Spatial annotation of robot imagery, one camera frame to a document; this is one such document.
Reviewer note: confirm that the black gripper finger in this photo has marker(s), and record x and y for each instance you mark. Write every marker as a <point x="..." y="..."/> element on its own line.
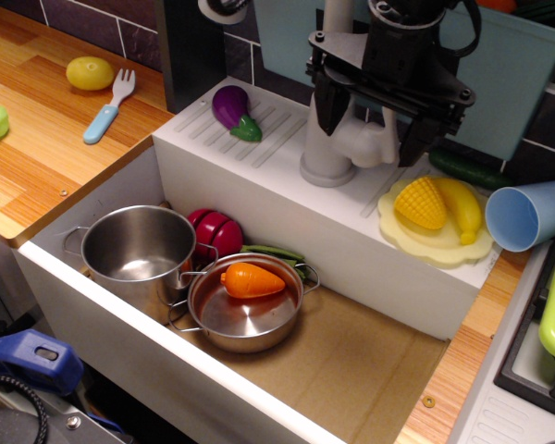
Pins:
<point x="331" y="101"/>
<point x="420" y="135"/>

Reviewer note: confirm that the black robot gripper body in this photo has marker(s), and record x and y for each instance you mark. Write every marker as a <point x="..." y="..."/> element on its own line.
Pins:
<point x="401" y="63"/>

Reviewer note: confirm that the white toy faucet with lever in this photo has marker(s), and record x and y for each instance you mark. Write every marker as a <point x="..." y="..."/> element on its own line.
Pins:
<point x="330" y="161"/>

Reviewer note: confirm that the yellow toy corn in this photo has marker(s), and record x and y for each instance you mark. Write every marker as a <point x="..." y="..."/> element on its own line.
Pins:
<point x="421" y="202"/>

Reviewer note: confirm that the dark green toy cucumber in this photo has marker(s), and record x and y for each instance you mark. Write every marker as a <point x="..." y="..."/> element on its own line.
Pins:
<point x="472" y="172"/>

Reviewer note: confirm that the yellow toy banana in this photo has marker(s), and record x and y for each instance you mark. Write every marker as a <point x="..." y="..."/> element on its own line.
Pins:
<point x="464" y="207"/>

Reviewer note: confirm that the purple toy eggplant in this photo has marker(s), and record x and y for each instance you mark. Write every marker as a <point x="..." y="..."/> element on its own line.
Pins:
<point x="230" y="107"/>

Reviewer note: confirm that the teal plastic bin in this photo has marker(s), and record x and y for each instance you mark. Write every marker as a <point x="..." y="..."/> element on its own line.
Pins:
<point x="509" y="70"/>

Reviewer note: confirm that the pale yellow plate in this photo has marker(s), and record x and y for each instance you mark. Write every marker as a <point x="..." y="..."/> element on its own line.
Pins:
<point x="441" y="248"/>

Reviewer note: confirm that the light blue cup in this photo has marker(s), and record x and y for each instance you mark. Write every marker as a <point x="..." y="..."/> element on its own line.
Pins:
<point x="521" y="217"/>

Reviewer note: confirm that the green cloth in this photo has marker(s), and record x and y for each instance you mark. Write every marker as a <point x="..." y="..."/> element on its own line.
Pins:
<point x="295" y="260"/>

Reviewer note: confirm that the magenta toy onion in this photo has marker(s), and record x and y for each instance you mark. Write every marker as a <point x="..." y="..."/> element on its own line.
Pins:
<point x="214" y="230"/>

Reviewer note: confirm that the white sink unit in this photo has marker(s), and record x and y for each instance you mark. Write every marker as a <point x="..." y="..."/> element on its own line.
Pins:
<point x="366" y="342"/>

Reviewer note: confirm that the orange toy carrot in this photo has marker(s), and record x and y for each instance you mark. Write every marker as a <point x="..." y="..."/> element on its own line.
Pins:
<point x="248" y="281"/>

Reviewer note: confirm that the shallow steel pan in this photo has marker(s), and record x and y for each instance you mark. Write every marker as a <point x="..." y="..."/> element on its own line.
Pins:
<point x="241" y="325"/>

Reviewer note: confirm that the yellow toy lemon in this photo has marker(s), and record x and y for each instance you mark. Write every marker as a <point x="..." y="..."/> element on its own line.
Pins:
<point x="89" y="73"/>

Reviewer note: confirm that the tall steel pot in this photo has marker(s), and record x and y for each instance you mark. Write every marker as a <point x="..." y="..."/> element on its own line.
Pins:
<point x="143" y="254"/>

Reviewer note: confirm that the black stove grate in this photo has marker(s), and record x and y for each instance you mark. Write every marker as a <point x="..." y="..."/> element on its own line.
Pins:
<point x="528" y="369"/>

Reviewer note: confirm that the blue clamp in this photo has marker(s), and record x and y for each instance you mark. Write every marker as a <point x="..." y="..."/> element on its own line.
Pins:
<point x="41" y="362"/>

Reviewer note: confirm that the white fork blue handle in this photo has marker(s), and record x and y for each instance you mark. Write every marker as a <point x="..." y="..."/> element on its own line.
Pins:
<point x="123" y="87"/>

